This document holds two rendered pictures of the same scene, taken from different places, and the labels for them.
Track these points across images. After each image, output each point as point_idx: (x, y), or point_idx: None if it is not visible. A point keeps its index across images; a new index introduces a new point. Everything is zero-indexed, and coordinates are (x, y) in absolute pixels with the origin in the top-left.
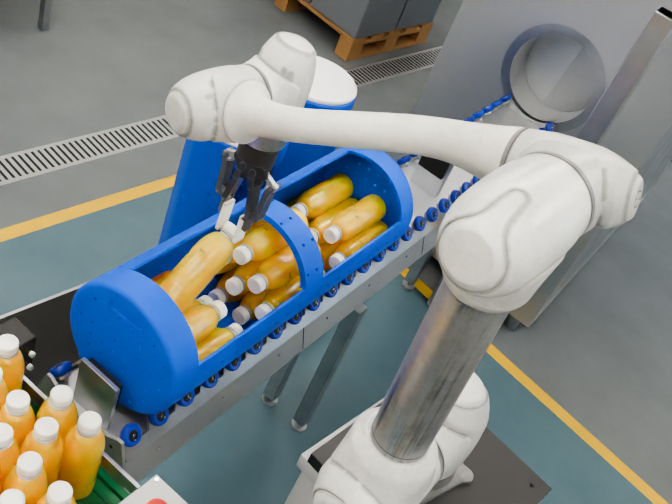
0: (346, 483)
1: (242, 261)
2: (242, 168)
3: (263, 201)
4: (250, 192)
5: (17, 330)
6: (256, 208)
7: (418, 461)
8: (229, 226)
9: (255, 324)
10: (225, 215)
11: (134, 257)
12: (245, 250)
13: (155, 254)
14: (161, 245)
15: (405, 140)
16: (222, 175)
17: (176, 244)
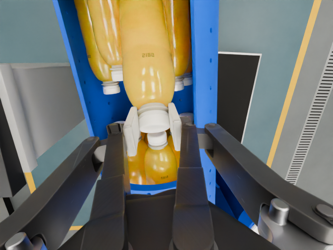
0: None
1: (151, 133)
2: (172, 232)
3: (45, 185)
4: (110, 175)
5: None
6: (82, 157)
7: None
8: (154, 116)
9: (79, 91)
10: (170, 121)
11: (215, 7)
12: (154, 141)
13: (194, 7)
14: (207, 44)
15: None
16: (232, 150)
17: (194, 55)
